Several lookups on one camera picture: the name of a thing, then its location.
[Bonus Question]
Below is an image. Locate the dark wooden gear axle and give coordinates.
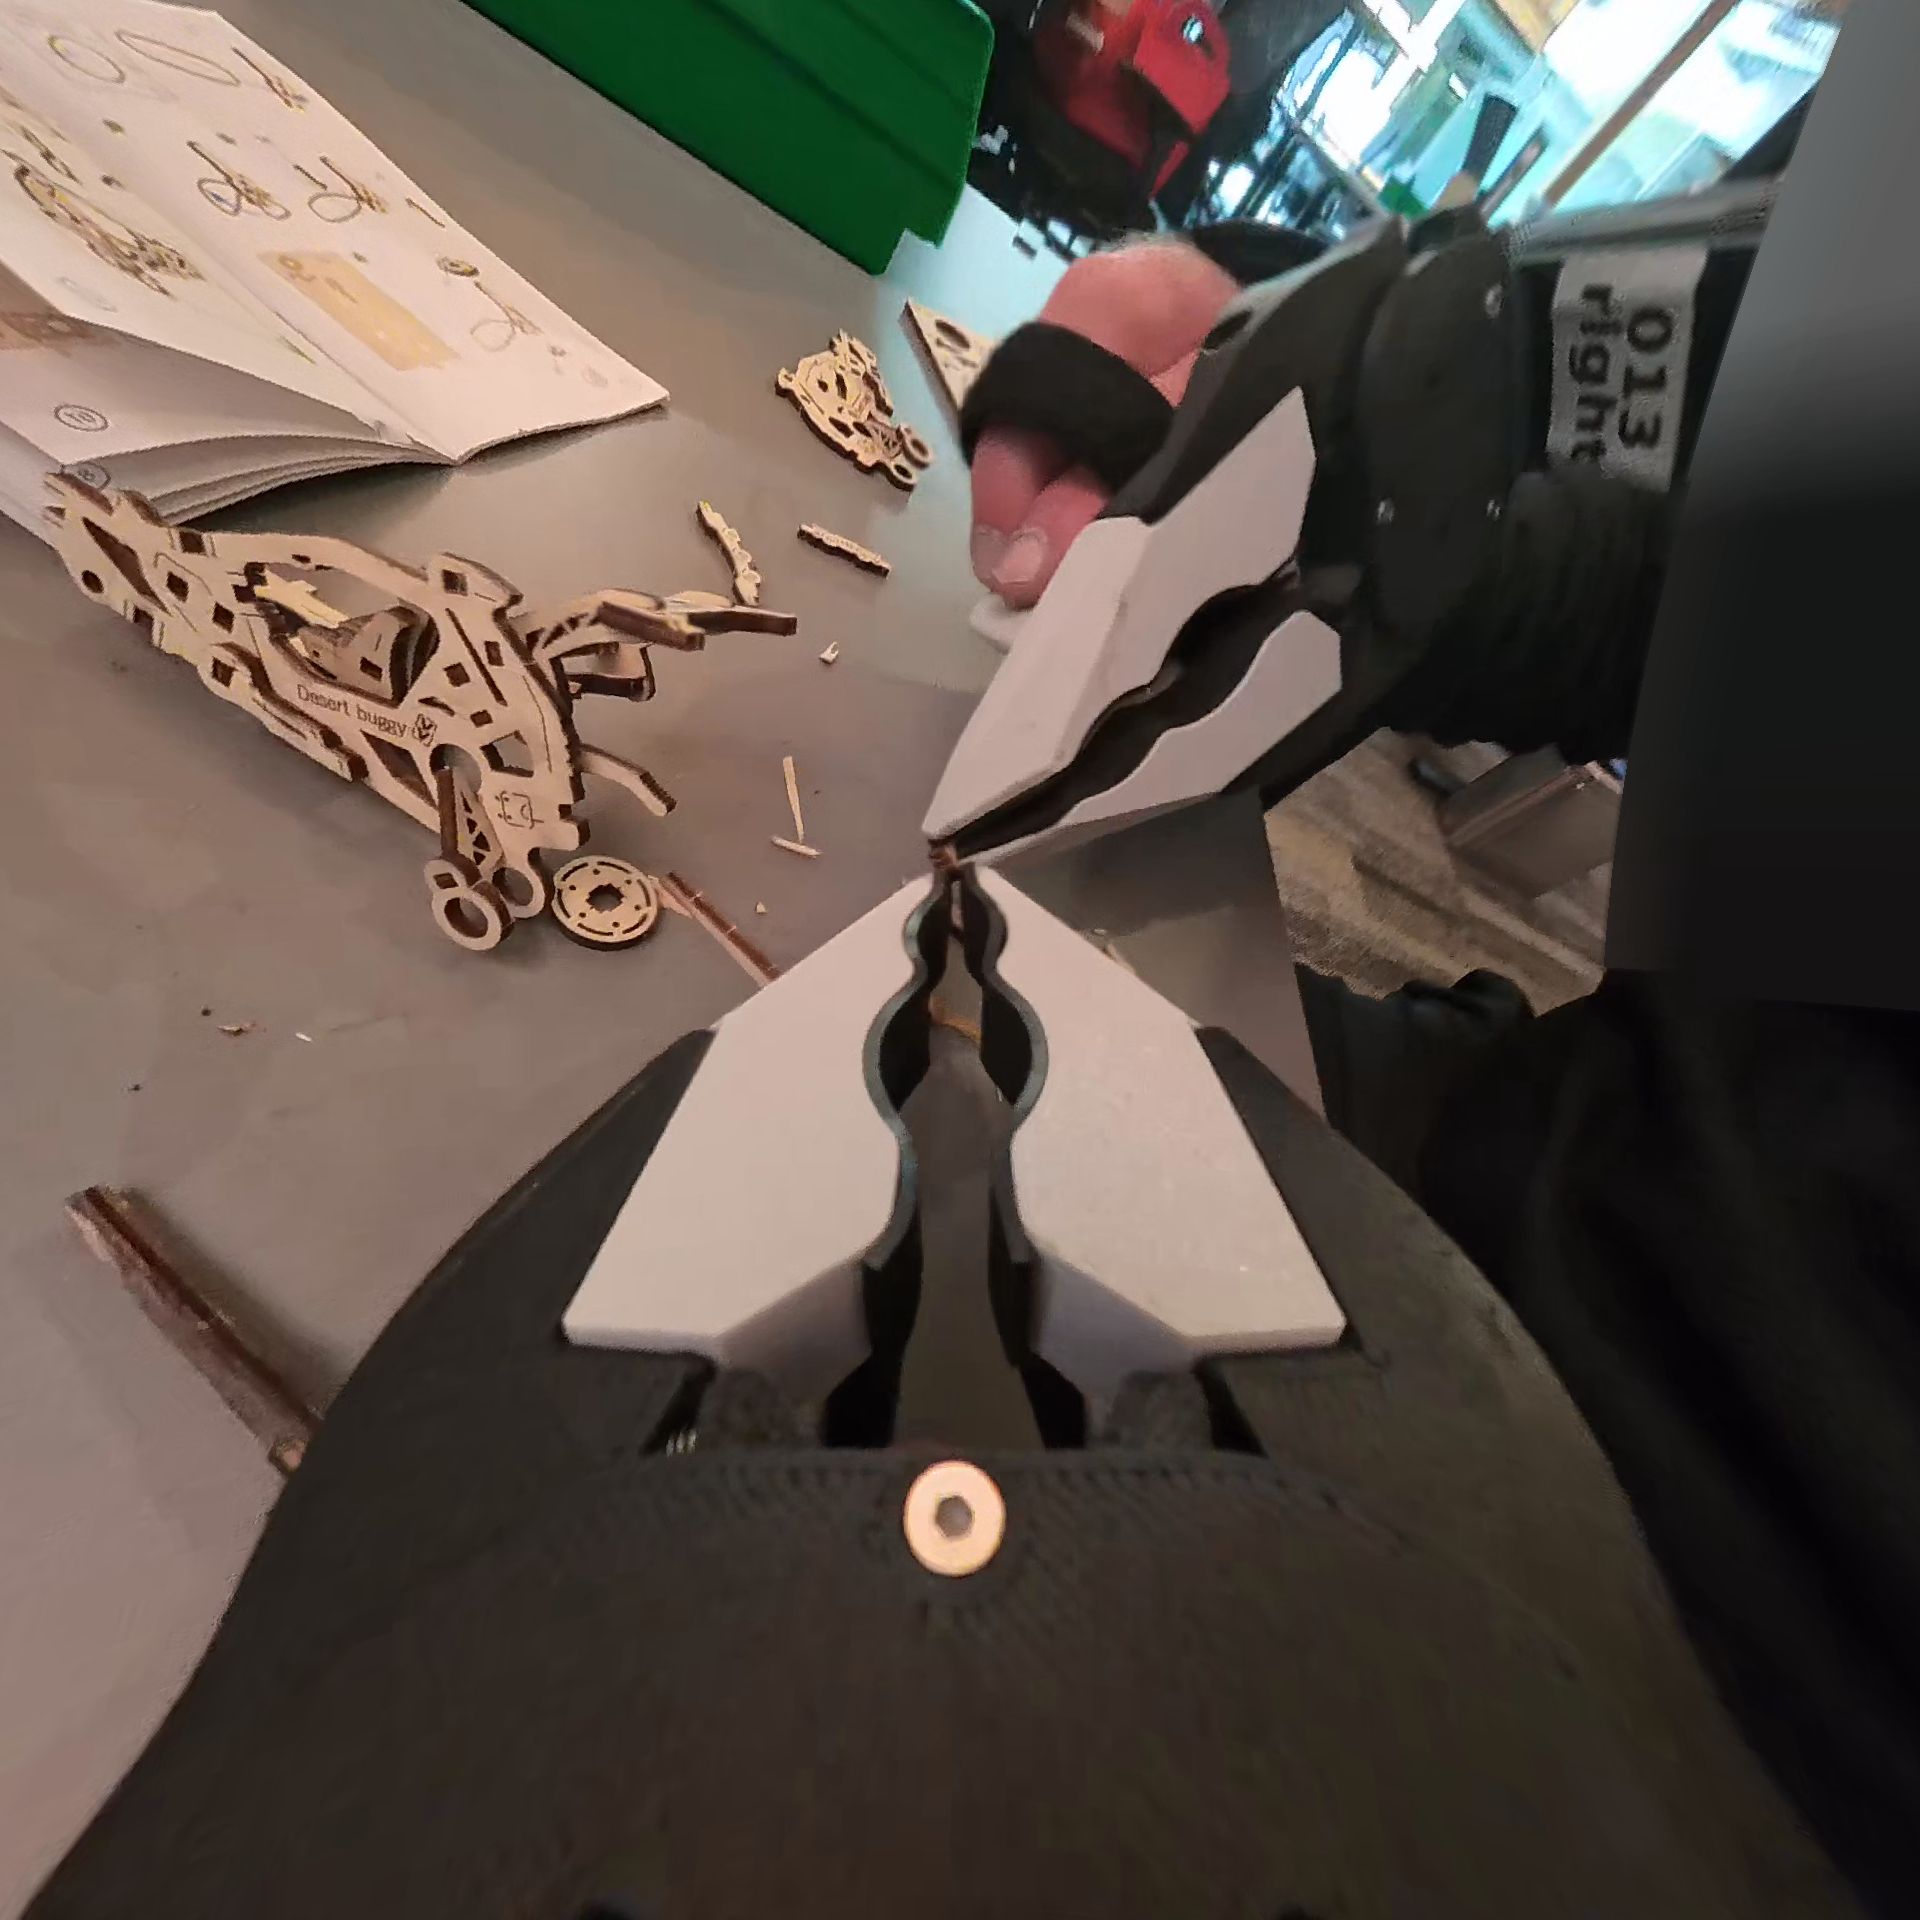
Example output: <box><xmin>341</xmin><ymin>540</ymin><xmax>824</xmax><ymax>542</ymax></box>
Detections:
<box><xmin>66</xmin><ymin>1185</ymin><xmax>325</xmax><ymax>1478</ymax></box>

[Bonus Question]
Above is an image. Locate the open instruction booklet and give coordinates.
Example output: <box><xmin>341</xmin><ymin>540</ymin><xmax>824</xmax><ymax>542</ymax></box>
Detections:
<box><xmin>0</xmin><ymin>0</ymin><xmax>672</xmax><ymax>527</ymax></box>

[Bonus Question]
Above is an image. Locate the person's right hand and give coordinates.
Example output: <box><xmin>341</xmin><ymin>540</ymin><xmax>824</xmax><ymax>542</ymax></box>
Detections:
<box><xmin>965</xmin><ymin>238</ymin><xmax>1254</xmax><ymax>613</ymax></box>

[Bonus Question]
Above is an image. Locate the wooden buggy model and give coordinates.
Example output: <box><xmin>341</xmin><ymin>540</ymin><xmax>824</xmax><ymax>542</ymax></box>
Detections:
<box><xmin>45</xmin><ymin>470</ymin><xmax>799</xmax><ymax>954</ymax></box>

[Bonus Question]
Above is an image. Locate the ornate wooden frame part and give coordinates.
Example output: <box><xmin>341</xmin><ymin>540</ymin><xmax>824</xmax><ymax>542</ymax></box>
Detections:
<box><xmin>775</xmin><ymin>337</ymin><xmax>933</xmax><ymax>491</ymax></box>

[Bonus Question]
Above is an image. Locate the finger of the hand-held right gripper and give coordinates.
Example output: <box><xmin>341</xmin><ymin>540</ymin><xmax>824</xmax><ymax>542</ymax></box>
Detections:
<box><xmin>971</xmin><ymin>613</ymin><xmax>1344</xmax><ymax>866</ymax></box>
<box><xmin>919</xmin><ymin>385</ymin><xmax>1320</xmax><ymax>836</ymax></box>

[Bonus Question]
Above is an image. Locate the green plastic bin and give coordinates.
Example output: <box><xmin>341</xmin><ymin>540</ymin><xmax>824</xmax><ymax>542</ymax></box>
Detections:
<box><xmin>458</xmin><ymin>0</ymin><xmax>996</xmax><ymax>274</ymax></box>

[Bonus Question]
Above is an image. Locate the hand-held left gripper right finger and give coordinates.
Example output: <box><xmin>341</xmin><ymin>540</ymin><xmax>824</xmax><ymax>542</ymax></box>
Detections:
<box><xmin>967</xmin><ymin>870</ymin><xmax>1350</xmax><ymax>1423</ymax></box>

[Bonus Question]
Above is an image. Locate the wooden sheet piece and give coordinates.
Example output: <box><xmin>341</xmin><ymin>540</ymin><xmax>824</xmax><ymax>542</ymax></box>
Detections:
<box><xmin>900</xmin><ymin>300</ymin><xmax>994</xmax><ymax>413</ymax></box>

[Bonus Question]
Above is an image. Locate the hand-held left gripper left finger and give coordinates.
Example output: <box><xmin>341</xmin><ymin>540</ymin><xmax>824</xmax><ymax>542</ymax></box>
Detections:
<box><xmin>560</xmin><ymin>873</ymin><xmax>947</xmax><ymax>1419</ymax></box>

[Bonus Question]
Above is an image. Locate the round wooden wheel disc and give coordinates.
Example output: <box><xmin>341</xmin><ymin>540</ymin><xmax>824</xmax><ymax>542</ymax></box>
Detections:
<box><xmin>550</xmin><ymin>854</ymin><xmax>663</xmax><ymax>954</ymax></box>

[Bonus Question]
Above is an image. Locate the dark wooden shaft strip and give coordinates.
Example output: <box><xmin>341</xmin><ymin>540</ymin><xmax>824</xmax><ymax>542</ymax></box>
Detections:
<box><xmin>661</xmin><ymin>873</ymin><xmax>779</xmax><ymax>985</ymax></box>

